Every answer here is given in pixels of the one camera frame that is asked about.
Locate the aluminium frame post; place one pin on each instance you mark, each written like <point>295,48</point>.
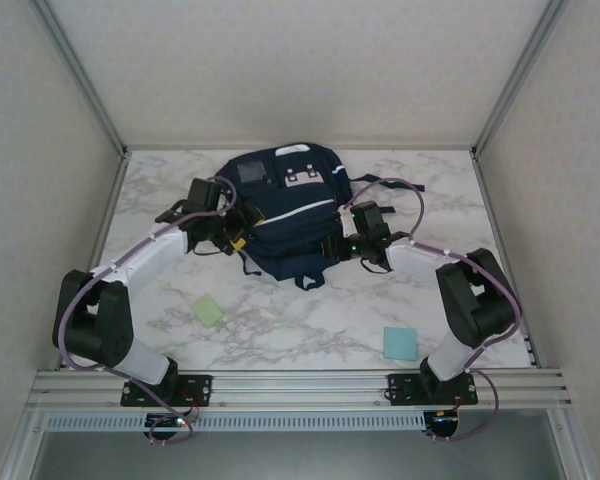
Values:
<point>84,80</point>
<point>516,80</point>

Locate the green sticky note pad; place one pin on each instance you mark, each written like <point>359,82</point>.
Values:
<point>207,311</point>

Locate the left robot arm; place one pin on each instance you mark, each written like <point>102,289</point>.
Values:
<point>100,320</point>

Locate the aluminium frame leg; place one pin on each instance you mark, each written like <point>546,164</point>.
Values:
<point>572,445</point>
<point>22,445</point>

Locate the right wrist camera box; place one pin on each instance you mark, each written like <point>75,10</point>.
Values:
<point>344,223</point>

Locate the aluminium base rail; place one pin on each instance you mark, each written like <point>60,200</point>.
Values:
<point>300,387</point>

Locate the small controller board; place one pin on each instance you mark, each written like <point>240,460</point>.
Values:
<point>167,421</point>
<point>442,422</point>

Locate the aluminium table side rail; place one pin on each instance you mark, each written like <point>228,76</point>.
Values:
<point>489,200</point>
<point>105,225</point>

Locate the blue sticky note pad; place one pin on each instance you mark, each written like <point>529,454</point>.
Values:
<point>401,343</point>

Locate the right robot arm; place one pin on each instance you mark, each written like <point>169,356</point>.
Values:
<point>475,310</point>

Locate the navy blue backpack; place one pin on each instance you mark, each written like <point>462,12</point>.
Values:
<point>290,235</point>

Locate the aluminium table back rail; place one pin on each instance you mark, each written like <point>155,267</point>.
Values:
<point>405,148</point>

